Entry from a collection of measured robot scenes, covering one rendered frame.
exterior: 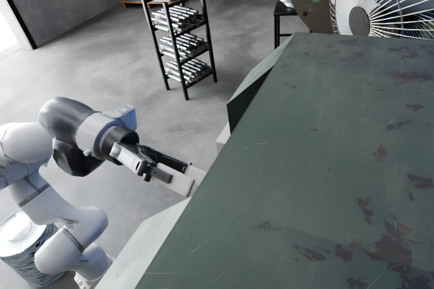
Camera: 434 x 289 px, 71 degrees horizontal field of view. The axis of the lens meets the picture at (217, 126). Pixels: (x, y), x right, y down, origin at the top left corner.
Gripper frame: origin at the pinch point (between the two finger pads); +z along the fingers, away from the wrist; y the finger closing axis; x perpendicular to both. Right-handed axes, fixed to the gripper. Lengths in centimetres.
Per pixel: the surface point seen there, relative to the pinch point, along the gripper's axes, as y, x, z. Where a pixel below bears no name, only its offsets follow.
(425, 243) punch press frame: 32.2, 8.5, 23.8
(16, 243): -77, -83, -102
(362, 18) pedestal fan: -37, 56, 14
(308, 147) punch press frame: 27.4, 11.5, 15.7
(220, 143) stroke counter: 4.0, 8.4, 1.8
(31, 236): -80, -78, -98
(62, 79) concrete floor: -242, -2, -290
